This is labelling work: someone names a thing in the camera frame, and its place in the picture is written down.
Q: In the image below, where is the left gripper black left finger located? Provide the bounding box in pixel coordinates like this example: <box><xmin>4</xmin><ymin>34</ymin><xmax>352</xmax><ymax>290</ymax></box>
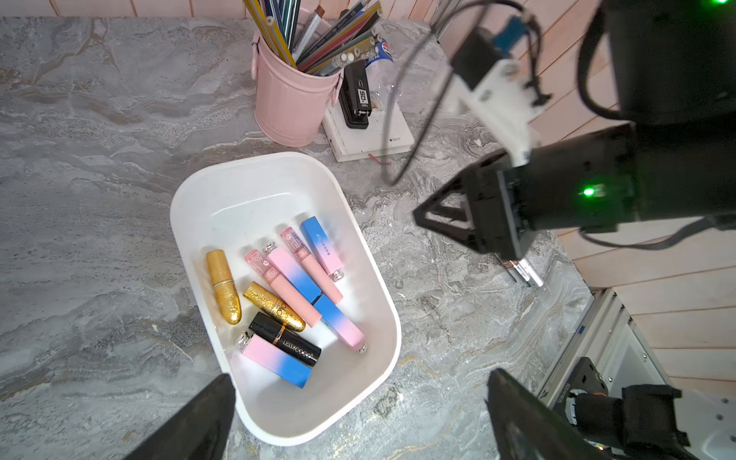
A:
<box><xmin>126</xmin><ymin>374</ymin><xmax>236</xmax><ymax>459</ymax></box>

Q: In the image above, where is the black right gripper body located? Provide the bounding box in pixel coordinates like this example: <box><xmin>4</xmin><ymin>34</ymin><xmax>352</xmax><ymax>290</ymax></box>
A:
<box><xmin>461</xmin><ymin>125</ymin><xmax>636</xmax><ymax>259</ymax></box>

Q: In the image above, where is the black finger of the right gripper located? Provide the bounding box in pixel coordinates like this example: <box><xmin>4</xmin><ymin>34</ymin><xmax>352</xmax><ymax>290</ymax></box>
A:
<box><xmin>413</xmin><ymin>200</ymin><xmax>480</xmax><ymax>250</ymax></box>
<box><xmin>425</xmin><ymin>172</ymin><xmax>466</xmax><ymax>210</ymax></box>

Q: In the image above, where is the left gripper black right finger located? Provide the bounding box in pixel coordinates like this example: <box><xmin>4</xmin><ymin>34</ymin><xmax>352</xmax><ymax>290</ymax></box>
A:
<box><xmin>487</xmin><ymin>368</ymin><xmax>609</xmax><ymax>459</ymax></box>

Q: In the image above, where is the silver lipstick tube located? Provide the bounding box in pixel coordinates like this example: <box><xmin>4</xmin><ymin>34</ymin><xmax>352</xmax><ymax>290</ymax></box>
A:
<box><xmin>499</xmin><ymin>259</ymin><xmax>544</xmax><ymax>288</ymax></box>

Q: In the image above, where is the blue pink gradient lipstick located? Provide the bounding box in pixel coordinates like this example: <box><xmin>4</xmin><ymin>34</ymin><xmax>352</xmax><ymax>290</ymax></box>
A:
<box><xmin>237</xmin><ymin>333</ymin><xmax>312</xmax><ymax>388</ymax></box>

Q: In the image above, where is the black lipstick with gold band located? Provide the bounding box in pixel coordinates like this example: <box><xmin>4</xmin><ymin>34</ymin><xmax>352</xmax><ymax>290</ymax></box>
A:
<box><xmin>249</xmin><ymin>312</ymin><xmax>322</xmax><ymax>367</ymax></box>

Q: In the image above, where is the pink blue lipstick silver cap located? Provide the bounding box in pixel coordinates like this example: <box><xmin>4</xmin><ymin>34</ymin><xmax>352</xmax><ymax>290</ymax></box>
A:
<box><xmin>264</xmin><ymin>243</ymin><xmax>367</xmax><ymax>354</ymax></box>

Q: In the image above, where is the white plastic storage box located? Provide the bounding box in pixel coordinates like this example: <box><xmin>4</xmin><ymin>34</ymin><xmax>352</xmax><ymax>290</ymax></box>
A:
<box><xmin>171</xmin><ymin>153</ymin><xmax>402</xmax><ymax>447</ymax></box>

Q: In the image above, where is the pink clear-cap lip gloss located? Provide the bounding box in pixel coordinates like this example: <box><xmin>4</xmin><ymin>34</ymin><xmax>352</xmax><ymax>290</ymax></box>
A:
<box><xmin>281</xmin><ymin>227</ymin><xmax>343</xmax><ymax>305</ymax></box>

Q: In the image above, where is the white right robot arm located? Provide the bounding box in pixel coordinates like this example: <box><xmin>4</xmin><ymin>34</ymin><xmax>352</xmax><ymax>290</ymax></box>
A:
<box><xmin>414</xmin><ymin>1</ymin><xmax>735</xmax><ymax>260</ymax></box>

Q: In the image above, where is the clear Pepsi plastic bottle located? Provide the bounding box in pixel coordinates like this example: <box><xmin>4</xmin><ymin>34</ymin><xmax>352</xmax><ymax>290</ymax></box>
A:
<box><xmin>365</xmin><ymin>38</ymin><xmax>401</xmax><ymax>112</ymax></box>

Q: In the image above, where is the black stapler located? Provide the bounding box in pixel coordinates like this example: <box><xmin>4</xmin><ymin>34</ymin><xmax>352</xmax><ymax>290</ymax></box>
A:
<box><xmin>338</xmin><ymin>59</ymin><xmax>372</xmax><ymax>130</ymax></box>

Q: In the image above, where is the bundle of coloured pens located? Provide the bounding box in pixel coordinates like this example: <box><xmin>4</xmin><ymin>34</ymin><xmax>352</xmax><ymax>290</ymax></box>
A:
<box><xmin>245</xmin><ymin>1</ymin><xmax>383</xmax><ymax>77</ymax></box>

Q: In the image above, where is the pink metal pen bucket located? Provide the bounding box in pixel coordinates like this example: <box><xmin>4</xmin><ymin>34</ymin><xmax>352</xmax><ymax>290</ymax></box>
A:
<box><xmin>245</xmin><ymin>1</ymin><xmax>343</xmax><ymax>148</ymax></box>

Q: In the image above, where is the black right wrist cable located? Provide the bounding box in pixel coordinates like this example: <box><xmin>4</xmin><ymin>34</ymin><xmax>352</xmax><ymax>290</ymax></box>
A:
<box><xmin>381</xmin><ymin>0</ymin><xmax>542</xmax><ymax>186</ymax></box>

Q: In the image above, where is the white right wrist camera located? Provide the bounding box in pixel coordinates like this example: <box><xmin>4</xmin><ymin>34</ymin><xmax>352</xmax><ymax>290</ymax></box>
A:
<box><xmin>448</xmin><ymin>13</ymin><xmax>551</xmax><ymax>167</ymax></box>

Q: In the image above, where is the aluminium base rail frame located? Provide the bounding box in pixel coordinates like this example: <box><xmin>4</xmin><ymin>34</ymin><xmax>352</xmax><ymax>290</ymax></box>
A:
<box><xmin>537</xmin><ymin>286</ymin><xmax>736</xmax><ymax>460</ymax></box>

